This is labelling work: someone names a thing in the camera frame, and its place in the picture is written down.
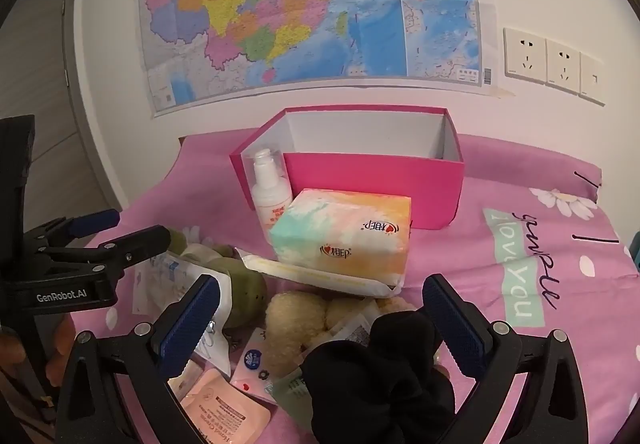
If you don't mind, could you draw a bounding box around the black cloth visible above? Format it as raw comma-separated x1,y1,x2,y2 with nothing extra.
300,309,458,444

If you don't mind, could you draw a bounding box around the pink cardboard box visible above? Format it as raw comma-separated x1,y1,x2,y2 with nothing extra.
230,107,466,230

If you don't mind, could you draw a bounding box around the pale green sachet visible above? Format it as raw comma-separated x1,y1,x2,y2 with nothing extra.
265,369,311,420

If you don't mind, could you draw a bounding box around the pink printed bedsheet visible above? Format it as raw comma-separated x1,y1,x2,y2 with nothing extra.
70,131,640,444

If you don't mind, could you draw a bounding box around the white sachet with blue dot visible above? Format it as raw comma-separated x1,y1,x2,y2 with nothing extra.
230,327,281,405

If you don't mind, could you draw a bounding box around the pastel tissue pack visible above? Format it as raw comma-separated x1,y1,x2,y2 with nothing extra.
268,188,412,286

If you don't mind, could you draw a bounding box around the white pump bottle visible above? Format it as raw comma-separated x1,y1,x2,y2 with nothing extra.
250,148,294,241

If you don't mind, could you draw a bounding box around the pink sachet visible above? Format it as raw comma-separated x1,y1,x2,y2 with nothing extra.
179,368,273,444

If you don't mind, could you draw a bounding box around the small white sachet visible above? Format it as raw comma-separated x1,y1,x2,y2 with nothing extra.
325,314,373,355

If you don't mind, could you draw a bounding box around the white yellow flat packet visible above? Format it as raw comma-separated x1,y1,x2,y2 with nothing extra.
235,248,403,299

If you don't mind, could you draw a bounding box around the green plush toy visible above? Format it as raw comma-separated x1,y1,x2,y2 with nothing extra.
167,227,268,330

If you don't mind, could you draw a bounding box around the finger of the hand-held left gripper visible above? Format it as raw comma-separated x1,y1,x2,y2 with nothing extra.
37,224,172,282
22,208,122,251

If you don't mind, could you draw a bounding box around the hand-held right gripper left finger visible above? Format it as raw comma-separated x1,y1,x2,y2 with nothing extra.
54,273,223,444

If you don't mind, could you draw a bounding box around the beige plush toy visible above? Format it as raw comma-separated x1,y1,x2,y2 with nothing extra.
262,291,416,377

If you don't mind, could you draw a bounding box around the grey wardrobe door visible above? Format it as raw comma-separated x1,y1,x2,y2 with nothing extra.
0,0,126,221

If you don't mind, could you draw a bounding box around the person's left hand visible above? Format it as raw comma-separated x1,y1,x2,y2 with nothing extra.
0,314,77,377

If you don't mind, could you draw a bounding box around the clear plastic packet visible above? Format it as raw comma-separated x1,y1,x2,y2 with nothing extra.
131,251,236,365

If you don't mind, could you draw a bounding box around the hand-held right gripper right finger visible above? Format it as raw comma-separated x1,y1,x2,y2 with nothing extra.
421,273,591,444

